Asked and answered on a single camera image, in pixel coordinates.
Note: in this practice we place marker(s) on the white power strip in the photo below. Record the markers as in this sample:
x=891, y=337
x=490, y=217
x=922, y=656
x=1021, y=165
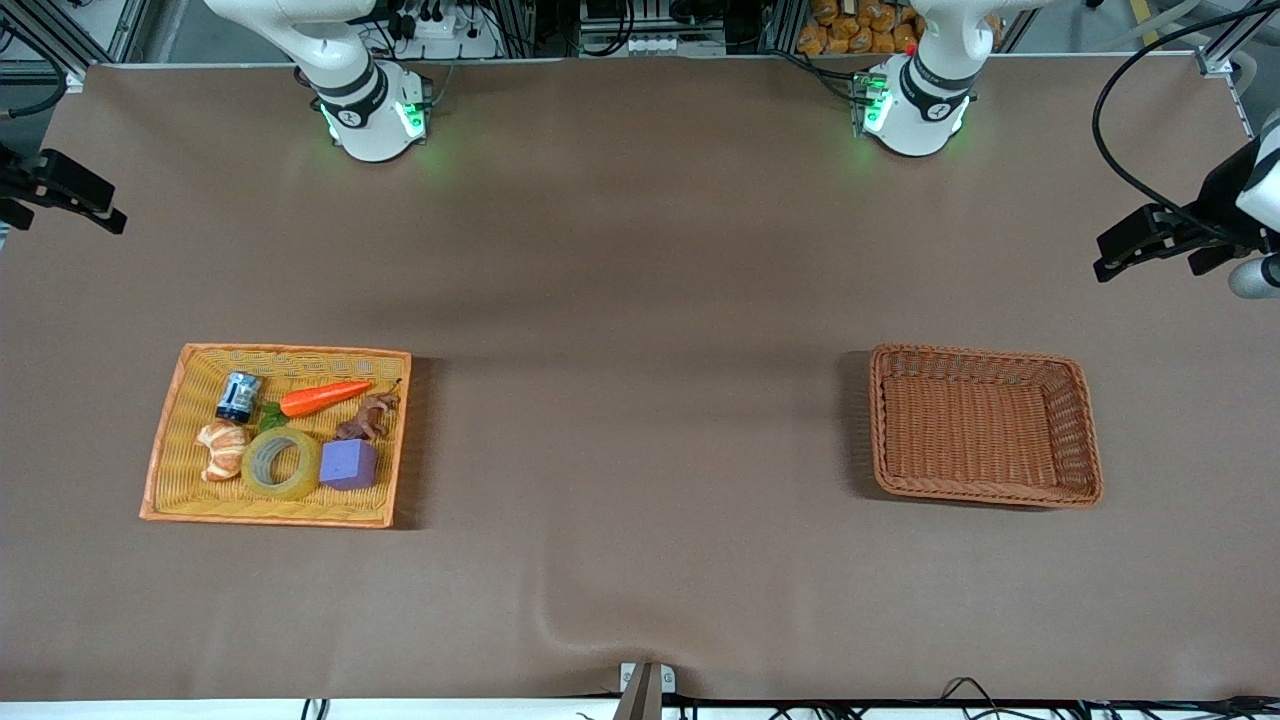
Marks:
x=450, y=45

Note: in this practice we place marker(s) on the aluminium frame profile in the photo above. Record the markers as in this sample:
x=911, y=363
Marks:
x=1222, y=65
x=60, y=45

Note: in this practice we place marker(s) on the toy croissant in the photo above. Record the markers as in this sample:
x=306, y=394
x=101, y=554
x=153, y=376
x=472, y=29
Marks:
x=222, y=450

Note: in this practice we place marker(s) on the clear yellowish tape roll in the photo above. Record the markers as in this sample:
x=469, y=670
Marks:
x=310, y=476

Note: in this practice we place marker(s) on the metal clamp bracket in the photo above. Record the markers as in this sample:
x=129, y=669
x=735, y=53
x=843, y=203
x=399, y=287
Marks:
x=645, y=690

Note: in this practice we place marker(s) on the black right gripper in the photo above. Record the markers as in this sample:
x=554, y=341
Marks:
x=20, y=178

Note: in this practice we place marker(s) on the yellow wicker tray orange rim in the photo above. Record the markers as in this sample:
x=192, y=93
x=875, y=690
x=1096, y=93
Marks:
x=190, y=490

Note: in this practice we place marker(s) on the brown wicker basket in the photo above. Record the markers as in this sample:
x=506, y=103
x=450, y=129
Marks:
x=980, y=430

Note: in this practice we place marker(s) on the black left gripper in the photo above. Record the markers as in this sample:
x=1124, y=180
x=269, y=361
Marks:
x=1222, y=196

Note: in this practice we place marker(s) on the pile of orange bread toys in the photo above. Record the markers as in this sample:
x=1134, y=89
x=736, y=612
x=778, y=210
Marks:
x=850, y=25

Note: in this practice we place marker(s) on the black equipment box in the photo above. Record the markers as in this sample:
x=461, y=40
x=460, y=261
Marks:
x=620, y=20

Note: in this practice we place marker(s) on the small white socket strip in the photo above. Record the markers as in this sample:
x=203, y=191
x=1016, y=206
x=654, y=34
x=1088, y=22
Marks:
x=650, y=46

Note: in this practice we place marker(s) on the small blue labelled can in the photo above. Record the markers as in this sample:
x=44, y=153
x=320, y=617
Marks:
x=238, y=397

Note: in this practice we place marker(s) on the brown table cover sheet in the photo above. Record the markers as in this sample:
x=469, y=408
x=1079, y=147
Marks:
x=640, y=300

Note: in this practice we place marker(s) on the brown toy lion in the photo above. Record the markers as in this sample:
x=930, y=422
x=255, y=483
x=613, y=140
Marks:
x=365, y=415

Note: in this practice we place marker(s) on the purple foam cube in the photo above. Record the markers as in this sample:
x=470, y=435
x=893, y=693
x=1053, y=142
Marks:
x=348, y=465

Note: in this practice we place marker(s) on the orange toy carrot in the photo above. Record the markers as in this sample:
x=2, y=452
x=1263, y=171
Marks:
x=320, y=398

